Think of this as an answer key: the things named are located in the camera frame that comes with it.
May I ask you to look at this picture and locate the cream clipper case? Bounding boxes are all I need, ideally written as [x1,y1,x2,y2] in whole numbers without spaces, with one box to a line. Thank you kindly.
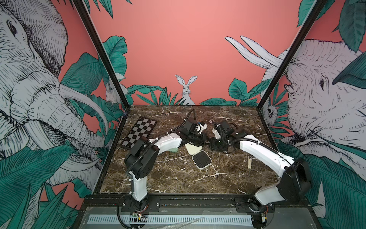
[185,143,212,170]

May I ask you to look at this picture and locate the mint green clipper case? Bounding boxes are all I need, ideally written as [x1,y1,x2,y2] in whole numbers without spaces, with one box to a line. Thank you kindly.
[167,147,179,153]

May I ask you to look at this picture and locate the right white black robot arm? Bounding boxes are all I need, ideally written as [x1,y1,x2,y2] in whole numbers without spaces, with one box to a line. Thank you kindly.
[213,120,312,211]

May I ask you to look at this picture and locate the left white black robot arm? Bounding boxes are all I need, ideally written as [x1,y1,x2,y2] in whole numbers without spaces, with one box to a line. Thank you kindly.
[124,109,207,214]

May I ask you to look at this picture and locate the cream tweezers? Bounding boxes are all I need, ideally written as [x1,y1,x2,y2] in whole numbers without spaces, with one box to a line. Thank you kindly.
[247,156,252,169]

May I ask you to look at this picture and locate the black white checkerboard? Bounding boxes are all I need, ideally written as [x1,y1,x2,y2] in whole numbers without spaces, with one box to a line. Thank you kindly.
[121,116,157,149]

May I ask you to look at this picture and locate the white perforated strip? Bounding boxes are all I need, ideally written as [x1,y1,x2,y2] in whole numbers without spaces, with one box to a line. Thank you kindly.
[87,214,254,226]

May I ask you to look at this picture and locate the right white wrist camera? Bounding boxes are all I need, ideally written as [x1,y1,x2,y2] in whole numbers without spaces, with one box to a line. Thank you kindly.
[212,128,221,140]

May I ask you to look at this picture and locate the black aluminium front rail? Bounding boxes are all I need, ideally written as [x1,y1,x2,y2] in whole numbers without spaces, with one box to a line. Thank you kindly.
[82,193,309,214]

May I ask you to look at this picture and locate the right black frame post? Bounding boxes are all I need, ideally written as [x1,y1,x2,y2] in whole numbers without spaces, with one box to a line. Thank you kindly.
[256,0,327,110]

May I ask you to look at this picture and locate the black frame post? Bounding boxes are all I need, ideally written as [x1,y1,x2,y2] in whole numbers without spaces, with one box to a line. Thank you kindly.
[72,0,130,110]
[256,0,327,110]

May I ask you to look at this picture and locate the left black frame post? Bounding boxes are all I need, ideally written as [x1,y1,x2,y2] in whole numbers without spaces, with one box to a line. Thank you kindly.
[72,0,130,110]

